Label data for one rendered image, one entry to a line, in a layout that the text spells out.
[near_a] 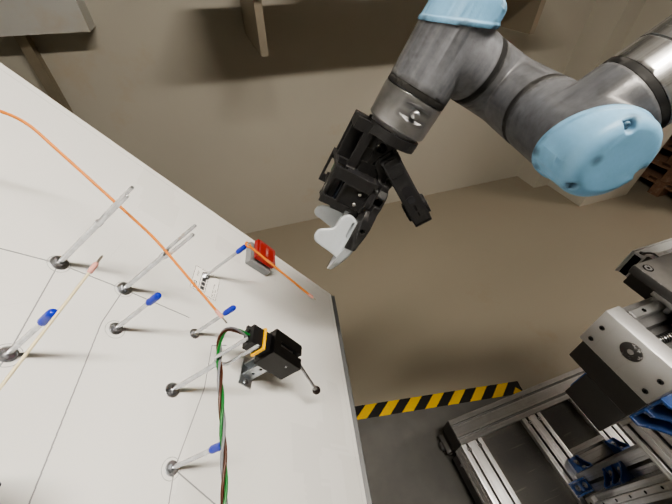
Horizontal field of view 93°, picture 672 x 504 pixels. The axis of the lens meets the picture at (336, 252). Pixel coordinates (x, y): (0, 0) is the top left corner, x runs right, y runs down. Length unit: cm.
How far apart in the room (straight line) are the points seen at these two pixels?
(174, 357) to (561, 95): 51
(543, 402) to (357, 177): 144
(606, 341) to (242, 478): 64
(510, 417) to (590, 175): 135
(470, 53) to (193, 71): 172
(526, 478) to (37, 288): 149
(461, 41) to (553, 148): 14
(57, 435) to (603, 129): 52
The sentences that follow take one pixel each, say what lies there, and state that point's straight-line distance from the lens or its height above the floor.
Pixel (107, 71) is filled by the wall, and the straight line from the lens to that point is 205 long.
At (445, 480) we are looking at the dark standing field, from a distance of 167.
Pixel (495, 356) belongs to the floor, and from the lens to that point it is 198.
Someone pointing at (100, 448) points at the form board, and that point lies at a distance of 42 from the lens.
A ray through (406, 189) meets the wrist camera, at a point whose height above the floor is 135.
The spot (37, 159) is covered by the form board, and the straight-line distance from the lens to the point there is 57.
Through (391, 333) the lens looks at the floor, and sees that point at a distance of 188.
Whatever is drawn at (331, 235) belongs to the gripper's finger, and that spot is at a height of 129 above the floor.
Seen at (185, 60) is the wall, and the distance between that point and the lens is 200.
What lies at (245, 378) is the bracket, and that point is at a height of 110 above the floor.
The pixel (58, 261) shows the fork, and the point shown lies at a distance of 47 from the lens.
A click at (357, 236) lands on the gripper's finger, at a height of 130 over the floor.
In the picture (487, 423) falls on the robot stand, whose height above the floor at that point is 23.
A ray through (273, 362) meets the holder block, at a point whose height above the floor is 116.
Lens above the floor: 158
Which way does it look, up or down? 44 degrees down
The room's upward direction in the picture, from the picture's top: straight up
